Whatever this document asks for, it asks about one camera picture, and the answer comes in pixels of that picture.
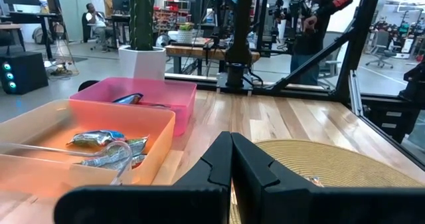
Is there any green cactus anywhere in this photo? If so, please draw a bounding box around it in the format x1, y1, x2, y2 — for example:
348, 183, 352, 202
128, 0, 156, 51

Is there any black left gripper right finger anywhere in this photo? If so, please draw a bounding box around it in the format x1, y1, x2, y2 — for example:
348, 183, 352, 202
231, 132, 425, 224

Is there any black computer monitor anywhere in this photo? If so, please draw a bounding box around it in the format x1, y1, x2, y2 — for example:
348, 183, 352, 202
111, 0, 131, 14

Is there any silver aluminium profile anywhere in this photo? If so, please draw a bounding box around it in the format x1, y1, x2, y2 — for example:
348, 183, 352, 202
347, 69, 363, 118

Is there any wooden work table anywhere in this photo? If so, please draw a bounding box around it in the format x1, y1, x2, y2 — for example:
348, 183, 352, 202
165, 44, 262, 76

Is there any black drawer cabinet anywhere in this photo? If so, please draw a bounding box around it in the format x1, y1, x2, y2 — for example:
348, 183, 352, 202
360, 96, 422, 144

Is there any dark blue granola bar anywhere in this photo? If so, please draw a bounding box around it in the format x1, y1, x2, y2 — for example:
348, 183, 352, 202
112, 92, 145, 106

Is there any pink plastic bin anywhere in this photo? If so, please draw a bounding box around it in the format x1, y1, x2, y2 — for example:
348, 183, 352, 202
69, 76, 197, 137

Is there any black office desk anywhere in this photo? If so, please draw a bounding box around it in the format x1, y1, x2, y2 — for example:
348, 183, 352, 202
0, 11, 64, 60

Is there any clear plastic bin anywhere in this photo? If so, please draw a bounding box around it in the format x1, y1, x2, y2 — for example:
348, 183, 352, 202
0, 139, 134, 224

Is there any orange plastic bin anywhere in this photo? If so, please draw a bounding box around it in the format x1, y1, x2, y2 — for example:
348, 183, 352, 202
0, 99, 176, 198

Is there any round woven straw placemat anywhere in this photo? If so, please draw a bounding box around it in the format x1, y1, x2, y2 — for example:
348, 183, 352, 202
229, 139, 425, 224

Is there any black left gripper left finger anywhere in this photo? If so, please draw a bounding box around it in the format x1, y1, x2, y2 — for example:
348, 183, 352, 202
54, 131, 233, 224

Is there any white planter pot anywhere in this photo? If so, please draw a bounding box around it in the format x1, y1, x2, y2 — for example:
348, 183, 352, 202
118, 45, 167, 82

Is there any grey office chair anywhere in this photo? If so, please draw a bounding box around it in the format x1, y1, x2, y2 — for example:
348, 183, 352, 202
365, 29, 400, 69
313, 31, 343, 89

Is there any black aluminium table frame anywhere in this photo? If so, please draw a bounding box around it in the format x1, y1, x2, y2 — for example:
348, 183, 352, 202
164, 0, 425, 171

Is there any white ribbed plant pot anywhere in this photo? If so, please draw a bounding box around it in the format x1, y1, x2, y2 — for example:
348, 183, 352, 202
176, 29, 195, 45

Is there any black box with lights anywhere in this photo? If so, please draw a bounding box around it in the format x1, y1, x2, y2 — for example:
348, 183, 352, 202
0, 51, 49, 96

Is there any person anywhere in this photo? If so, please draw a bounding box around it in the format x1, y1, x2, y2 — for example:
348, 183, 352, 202
104, 0, 119, 17
290, 0, 353, 86
82, 3, 116, 52

